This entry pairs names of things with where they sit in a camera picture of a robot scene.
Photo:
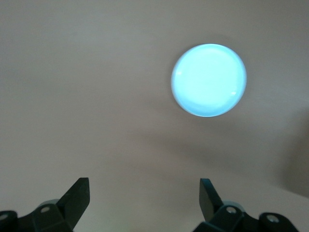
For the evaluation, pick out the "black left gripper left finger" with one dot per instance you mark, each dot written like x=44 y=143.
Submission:
x=74 y=205

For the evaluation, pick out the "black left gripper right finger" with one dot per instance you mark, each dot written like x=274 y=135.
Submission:
x=212 y=207

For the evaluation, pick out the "light blue round plate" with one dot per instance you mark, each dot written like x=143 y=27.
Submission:
x=208 y=81

